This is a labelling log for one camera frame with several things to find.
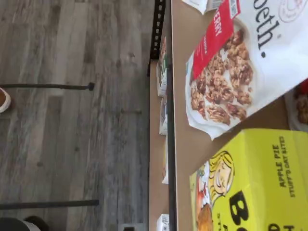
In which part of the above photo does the wooden shelf board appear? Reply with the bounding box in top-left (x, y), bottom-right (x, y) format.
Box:
top-left (170, 0), bottom-right (308, 231)

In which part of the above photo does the green Bobo's apple pie box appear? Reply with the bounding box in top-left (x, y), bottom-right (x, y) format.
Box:
top-left (189, 128), bottom-right (308, 231)

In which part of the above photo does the white round object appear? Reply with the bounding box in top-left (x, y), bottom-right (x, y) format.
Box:
top-left (0, 215), bottom-right (50, 231)

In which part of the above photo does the black tripod leg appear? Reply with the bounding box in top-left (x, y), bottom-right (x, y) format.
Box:
top-left (0, 199), bottom-right (100, 208)
top-left (0, 82), bottom-right (95, 91)

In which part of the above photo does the white patterned boxes group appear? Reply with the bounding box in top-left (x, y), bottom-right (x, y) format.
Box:
top-left (148, 59), bottom-right (169, 231)

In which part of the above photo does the green granola box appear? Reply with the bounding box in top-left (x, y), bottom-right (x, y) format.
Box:
top-left (156, 36), bottom-right (169, 97)

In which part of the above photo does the cranberry pecan granola bag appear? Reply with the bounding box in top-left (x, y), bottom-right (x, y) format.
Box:
top-left (283, 77), bottom-right (308, 132)
top-left (185, 0), bottom-right (308, 141)

